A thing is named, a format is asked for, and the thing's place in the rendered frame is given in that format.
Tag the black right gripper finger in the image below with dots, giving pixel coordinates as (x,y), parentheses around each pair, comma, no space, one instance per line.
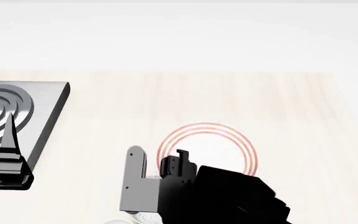
(176,166)

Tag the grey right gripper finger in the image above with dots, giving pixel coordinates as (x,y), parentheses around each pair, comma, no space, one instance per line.
(137,184)

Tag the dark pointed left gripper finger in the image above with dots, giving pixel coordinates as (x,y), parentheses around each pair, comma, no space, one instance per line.
(8,151)

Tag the white plate with red rings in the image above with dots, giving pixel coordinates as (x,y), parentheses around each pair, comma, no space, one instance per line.
(210,144)

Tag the pale round ramekin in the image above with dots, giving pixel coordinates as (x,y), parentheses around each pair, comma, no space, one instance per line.
(117,222)

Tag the silver flat stove with burner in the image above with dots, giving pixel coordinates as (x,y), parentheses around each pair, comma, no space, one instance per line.
(45,98)

